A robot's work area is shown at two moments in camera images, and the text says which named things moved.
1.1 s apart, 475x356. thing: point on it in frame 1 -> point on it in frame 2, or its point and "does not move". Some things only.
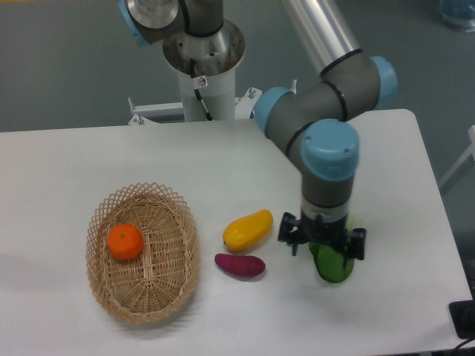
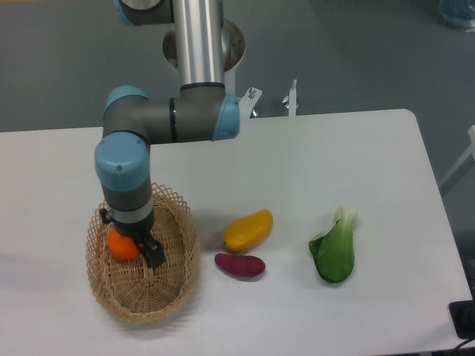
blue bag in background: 461,13 does not move
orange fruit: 125,241 does not move
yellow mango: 248,231 does not move
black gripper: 294,231 -> 139,231
